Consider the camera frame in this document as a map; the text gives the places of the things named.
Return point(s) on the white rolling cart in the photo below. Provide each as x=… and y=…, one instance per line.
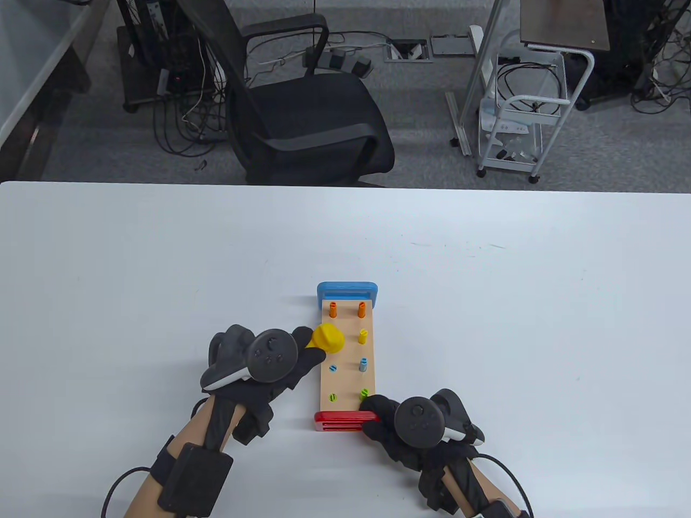
x=510, y=162

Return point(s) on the brown side tabletop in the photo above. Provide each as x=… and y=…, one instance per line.
x=564, y=24

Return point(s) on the grey right hand controller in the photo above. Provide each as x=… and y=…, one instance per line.
x=418, y=423

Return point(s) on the grey left hand controller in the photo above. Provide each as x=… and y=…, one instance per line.
x=272, y=356

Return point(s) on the aluminium frame stand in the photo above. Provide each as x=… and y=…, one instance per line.
x=480, y=70

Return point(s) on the grey floor cover plate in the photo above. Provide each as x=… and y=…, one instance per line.
x=452, y=46

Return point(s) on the yellow toy hammer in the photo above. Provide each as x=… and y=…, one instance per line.
x=329, y=339

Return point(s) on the person's right forearm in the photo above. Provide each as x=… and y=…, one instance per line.
x=494, y=485

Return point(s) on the grey desk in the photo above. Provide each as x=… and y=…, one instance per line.
x=32, y=59

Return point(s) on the black power strip with adapters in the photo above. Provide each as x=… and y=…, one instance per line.
x=345, y=60

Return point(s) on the grey hand controller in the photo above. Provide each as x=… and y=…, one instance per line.
x=272, y=356
x=418, y=423

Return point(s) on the rainbow hammer bench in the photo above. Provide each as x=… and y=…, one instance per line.
x=351, y=380

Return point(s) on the open floor outlet box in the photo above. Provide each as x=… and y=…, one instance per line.
x=408, y=51

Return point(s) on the black left wrist sensor box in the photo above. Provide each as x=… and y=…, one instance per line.
x=197, y=480

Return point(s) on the person's right hand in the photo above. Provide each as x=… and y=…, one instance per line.
x=383, y=426

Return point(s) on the wooden plank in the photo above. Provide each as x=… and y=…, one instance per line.
x=332, y=310

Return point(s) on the person's left hand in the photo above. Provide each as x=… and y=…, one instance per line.
x=259, y=402

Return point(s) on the black office chair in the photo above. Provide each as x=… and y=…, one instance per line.
x=307, y=118

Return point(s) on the black equipment rack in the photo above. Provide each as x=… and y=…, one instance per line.
x=151, y=59

